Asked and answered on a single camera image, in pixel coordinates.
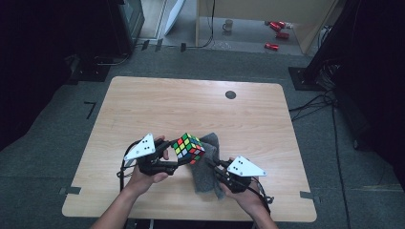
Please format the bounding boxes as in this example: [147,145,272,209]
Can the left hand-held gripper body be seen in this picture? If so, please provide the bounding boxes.
[123,133,180,177]

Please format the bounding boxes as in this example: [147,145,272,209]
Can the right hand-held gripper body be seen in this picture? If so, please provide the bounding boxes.
[217,155,268,195]

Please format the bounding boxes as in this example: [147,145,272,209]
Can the grey cloth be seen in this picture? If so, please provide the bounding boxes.
[189,132,225,200]

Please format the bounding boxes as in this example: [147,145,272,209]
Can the multicoloured puzzle cube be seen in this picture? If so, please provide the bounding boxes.
[171,132,206,166]

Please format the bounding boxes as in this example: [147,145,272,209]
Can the person's left hand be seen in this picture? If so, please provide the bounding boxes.
[125,135,170,196]

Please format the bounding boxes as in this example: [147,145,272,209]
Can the person's right hand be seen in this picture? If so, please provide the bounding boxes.
[221,156,266,218]

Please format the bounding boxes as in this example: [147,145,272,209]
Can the grey tape strip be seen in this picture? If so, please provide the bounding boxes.
[299,190,322,205]
[58,186,82,196]

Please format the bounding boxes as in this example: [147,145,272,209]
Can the black floor plate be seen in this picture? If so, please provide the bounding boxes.
[66,53,112,86]

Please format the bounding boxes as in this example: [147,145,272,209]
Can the black stand base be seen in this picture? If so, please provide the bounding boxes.
[288,66,327,93]

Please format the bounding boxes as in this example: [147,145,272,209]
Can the black cabinet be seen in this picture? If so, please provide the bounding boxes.
[106,0,146,57]

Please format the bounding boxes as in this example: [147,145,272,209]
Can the white board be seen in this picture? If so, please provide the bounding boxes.
[163,0,186,37]

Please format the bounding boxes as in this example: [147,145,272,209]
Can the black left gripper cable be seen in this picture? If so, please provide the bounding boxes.
[116,138,141,193]

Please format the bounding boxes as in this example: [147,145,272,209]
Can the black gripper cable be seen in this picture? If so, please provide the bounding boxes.
[116,138,141,193]
[250,177,276,215]

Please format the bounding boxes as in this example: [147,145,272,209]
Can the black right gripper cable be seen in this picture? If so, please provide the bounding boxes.
[250,177,276,215]

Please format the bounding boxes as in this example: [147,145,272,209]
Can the black looped cable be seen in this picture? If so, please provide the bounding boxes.
[93,52,132,67]

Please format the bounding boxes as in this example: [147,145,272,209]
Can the black floor cables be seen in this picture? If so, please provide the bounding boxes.
[288,90,339,122]

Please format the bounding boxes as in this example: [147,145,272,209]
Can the black hanging cable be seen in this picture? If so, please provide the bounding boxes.
[185,0,217,50]

